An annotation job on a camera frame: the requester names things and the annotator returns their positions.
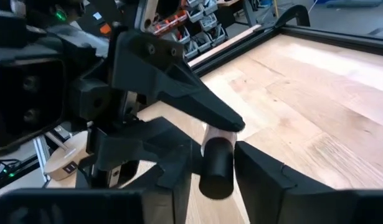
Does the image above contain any black aluminium table frame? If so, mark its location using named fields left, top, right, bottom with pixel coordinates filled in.
left=187, top=4, right=383, bottom=78

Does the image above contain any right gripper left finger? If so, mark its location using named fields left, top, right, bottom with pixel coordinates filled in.
left=0, top=145, right=192, bottom=224

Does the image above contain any grey small-parts bin rack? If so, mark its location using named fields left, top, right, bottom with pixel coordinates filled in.
left=147, top=0, right=231, bottom=60

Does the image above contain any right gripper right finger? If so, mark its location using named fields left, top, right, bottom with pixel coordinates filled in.
left=233, top=140, right=383, bottom=224

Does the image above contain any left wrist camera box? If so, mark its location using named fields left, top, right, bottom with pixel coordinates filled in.
left=0, top=57, right=67, bottom=153

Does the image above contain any peach nail polish bottle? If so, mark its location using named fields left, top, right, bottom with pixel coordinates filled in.
left=198, top=124, right=238, bottom=200

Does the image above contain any round wooden stand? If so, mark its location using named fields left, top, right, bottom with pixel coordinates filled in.
left=43, top=129, right=92, bottom=182

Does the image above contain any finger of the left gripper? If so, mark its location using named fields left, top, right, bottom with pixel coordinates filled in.
left=111, top=29, right=246, bottom=134
left=87, top=116, right=204, bottom=189

